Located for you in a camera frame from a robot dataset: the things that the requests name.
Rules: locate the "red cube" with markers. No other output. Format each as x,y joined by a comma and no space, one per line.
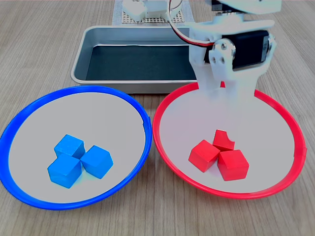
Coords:
221,142
203,155
232,164

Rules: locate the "red-rimmed white plate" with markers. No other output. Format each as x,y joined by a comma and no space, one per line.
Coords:
258,137

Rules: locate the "black tray mat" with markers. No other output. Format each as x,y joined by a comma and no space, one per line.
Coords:
137,64

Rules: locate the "blue-rimmed white plate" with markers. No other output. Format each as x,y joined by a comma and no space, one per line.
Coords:
110,118

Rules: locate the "steel tray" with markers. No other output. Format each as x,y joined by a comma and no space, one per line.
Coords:
81,61

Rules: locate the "blue cube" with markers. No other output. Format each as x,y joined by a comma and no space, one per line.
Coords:
97,162
64,172
69,146

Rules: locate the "pale perforated base plate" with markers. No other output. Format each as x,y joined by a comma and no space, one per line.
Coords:
157,20

